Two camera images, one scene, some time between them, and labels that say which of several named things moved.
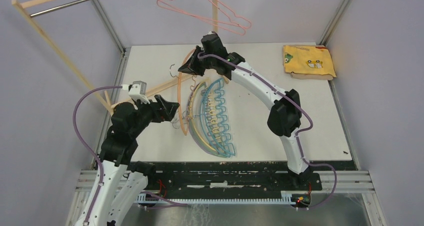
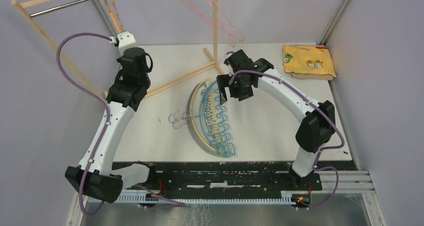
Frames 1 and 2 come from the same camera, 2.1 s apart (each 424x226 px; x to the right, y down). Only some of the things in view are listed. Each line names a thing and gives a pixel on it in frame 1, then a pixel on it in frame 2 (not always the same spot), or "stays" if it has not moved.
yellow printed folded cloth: [308, 62] stays
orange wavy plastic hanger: [180, 110] → [111, 5]
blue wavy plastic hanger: [214, 115] stays
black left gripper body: [146, 113] → [146, 79]
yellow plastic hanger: [212, 117] stays
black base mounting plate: [226, 177] stays
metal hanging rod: [70, 4] stays
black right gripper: [191, 66] → [223, 81]
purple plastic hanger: [187, 119] stays
